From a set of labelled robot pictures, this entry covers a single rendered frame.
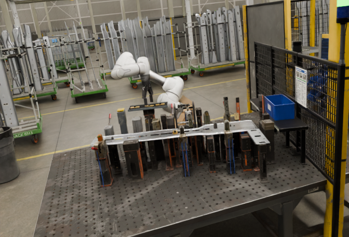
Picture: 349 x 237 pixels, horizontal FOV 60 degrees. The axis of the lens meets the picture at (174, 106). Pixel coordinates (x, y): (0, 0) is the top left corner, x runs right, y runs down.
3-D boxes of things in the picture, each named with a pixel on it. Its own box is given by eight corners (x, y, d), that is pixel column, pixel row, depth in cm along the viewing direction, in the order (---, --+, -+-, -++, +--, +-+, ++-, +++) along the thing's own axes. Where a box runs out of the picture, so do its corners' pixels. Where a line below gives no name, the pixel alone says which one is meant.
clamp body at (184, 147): (181, 178, 239) (176, 137, 230) (180, 170, 251) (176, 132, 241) (192, 176, 239) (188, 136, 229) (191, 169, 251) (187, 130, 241)
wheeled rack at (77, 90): (109, 98, 842) (98, 34, 794) (72, 105, 816) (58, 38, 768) (104, 86, 1019) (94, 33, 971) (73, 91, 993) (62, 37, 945)
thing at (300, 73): (306, 109, 227) (307, 69, 218) (295, 102, 249) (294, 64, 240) (309, 109, 227) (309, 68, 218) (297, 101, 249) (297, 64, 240)
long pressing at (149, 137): (88, 148, 244) (87, 146, 243) (94, 138, 265) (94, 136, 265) (258, 130, 241) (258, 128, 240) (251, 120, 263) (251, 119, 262)
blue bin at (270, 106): (274, 120, 245) (274, 105, 241) (264, 109, 274) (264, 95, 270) (295, 118, 244) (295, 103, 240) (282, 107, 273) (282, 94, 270)
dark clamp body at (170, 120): (169, 159, 275) (164, 119, 264) (169, 153, 287) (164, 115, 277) (180, 158, 274) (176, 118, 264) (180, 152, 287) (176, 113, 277)
